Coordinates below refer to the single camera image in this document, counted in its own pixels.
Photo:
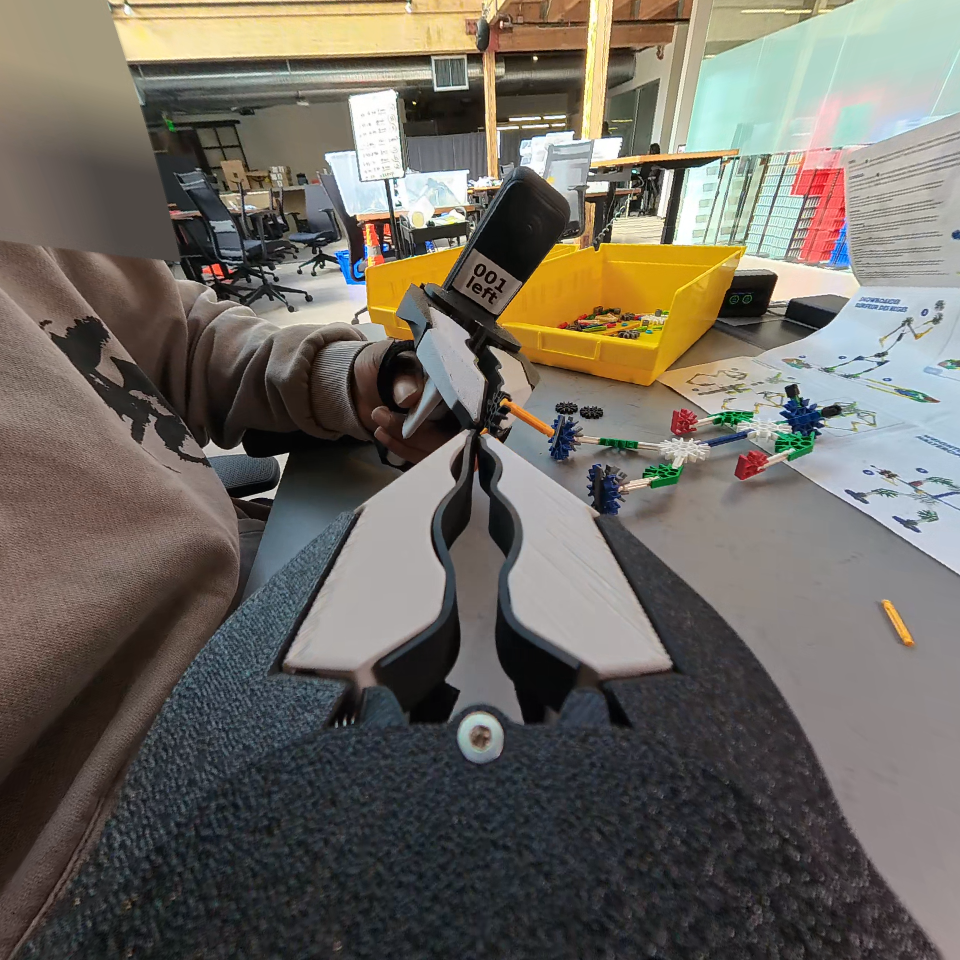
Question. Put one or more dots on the orange traffic cone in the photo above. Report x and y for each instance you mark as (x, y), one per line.
(373, 247)

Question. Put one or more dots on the white wall vent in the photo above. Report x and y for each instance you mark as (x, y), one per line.
(450, 73)

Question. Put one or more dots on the silver ribbed duct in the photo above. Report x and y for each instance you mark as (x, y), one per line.
(300, 75)

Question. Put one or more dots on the stack of blue storage bins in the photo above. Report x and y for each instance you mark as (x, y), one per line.
(840, 247)

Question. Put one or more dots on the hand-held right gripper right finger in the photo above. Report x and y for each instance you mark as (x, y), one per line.
(585, 592)

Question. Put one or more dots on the printed instruction sheet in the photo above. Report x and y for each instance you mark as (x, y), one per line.
(885, 450)

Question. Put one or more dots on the pile of colourful toy pieces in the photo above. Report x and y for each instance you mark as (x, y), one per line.
(607, 322)

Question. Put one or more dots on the black padded chair armrest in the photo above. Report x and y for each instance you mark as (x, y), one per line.
(247, 472)

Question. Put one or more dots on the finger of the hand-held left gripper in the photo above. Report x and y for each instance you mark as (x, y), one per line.
(523, 382)
(454, 367)

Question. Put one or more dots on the grey desk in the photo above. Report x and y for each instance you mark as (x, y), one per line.
(750, 600)

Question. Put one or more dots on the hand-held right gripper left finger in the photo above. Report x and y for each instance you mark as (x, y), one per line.
(367, 592)

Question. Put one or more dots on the wooden standing desk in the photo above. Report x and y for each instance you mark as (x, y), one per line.
(660, 157)

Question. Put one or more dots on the yellow plastic bin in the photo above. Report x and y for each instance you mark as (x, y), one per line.
(697, 300)
(397, 292)

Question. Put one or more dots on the handwritten white sign board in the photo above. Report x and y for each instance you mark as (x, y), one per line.
(375, 135)

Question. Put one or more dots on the stack of red storage bins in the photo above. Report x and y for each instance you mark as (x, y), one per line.
(817, 195)

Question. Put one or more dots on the black device with green lights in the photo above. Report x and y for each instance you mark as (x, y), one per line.
(750, 292)

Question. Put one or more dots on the person's beige shirt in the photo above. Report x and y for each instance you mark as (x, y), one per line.
(90, 562)

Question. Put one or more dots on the colourful toy rod model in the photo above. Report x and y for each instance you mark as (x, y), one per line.
(682, 450)

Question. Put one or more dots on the person's left hand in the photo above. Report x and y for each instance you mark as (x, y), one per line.
(364, 390)

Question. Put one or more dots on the black power adapter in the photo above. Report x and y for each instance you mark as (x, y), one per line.
(817, 311)

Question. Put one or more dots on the person's left forearm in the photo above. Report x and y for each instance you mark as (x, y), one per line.
(262, 360)

